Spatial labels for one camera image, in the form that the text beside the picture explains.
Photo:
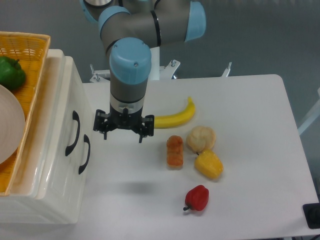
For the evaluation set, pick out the green bell pepper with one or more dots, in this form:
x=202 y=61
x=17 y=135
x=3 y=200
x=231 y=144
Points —
x=12 y=76

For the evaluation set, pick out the yellow woven basket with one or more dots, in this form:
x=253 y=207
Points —
x=31 y=49

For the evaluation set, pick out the white metal frame right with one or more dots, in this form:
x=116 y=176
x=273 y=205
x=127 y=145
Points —
x=309 y=118

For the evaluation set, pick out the yellow bell pepper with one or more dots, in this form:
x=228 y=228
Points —
x=209 y=164

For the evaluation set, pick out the black device at edge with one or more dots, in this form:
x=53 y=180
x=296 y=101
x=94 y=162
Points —
x=312 y=215

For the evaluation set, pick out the beige round plate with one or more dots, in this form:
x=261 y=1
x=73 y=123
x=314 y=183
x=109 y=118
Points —
x=12 y=123

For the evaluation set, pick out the yellow banana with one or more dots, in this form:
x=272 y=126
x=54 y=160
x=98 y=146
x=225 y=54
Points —
x=176 y=119

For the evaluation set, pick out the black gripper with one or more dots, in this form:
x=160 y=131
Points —
x=123 y=119

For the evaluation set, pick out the black top drawer handle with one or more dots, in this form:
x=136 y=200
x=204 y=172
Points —
x=69 y=149

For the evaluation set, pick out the red bell pepper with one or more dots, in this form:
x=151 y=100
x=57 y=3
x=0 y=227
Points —
x=196 y=199

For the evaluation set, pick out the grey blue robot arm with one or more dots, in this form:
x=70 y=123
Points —
x=129 y=30

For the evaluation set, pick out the round cream bread roll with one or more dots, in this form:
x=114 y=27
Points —
x=201 y=138

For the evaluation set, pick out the black drawer handle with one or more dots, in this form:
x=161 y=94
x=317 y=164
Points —
x=86 y=153
x=69 y=149

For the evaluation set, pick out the black lower drawer handle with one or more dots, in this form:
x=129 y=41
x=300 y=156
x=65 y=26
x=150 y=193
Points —
x=86 y=153

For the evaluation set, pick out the orange croissant bread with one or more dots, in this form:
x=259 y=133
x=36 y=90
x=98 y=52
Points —
x=174 y=152

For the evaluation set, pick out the white drawer cabinet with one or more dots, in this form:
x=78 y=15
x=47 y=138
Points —
x=21 y=205

